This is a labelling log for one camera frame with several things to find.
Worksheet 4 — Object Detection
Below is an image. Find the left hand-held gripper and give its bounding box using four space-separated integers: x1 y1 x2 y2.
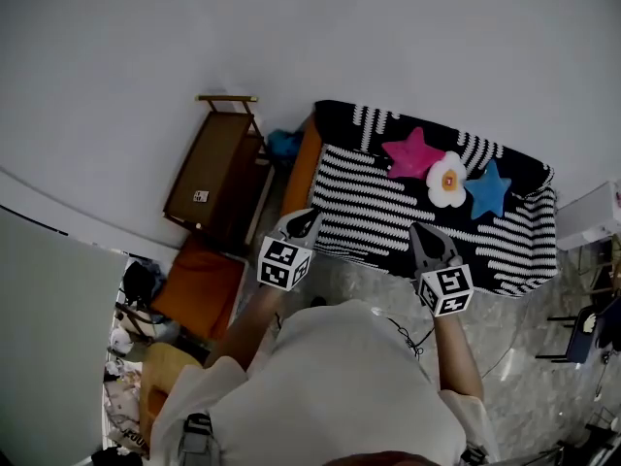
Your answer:
256 208 324 291

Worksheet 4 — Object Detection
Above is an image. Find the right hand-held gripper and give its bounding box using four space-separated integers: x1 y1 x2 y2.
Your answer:
409 221 474 318

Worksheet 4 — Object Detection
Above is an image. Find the black white striped blanket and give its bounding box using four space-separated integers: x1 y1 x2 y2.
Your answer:
309 99 559 299

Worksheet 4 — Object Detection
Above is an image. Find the white flower pillow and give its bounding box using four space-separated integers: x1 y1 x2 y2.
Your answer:
425 150 468 209

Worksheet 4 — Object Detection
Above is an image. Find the blue star pillow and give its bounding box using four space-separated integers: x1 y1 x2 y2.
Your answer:
464 158 513 221

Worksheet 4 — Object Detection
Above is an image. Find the pink star pillow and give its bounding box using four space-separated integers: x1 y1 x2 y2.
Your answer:
380 126 446 182

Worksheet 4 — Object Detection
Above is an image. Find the orange seat cushion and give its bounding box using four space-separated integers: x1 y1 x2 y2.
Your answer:
149 235 246 342

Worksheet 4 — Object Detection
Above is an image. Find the person's left forearm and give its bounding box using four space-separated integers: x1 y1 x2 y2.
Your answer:
203 282 285 373

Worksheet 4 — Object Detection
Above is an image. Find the person's right forearm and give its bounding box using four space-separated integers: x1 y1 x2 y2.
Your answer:
431 311 485 400

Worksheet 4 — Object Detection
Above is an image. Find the teal cloth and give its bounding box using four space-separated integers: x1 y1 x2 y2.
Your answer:
267 128 302 162

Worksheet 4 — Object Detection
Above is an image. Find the brown wooden shelf cart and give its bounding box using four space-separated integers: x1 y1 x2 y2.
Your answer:
162 93 276 256

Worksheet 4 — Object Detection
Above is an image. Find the person's white shirt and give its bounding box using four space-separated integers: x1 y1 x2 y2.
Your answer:
148 299 501 466

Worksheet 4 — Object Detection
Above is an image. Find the white cabinet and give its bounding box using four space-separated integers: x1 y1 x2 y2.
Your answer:
555 181 621 251

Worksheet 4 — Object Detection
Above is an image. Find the black round bag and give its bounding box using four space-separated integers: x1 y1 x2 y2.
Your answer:
121 261 156 305

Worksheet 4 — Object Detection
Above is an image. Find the blue chair with black legs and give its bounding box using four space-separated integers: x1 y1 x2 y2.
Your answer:
536 298 621 364

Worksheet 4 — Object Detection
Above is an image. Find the wooden armchair with orange padding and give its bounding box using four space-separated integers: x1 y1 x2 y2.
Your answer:
138 342 205 449

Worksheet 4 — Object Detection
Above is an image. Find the pile of household clutter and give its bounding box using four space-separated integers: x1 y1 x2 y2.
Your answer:
102 347 147 431

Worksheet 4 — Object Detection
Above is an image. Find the white printed tote bag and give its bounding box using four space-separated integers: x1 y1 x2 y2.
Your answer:
109 424 149 455

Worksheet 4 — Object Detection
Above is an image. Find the black cable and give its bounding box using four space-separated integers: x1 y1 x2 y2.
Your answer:
387 317 436 358

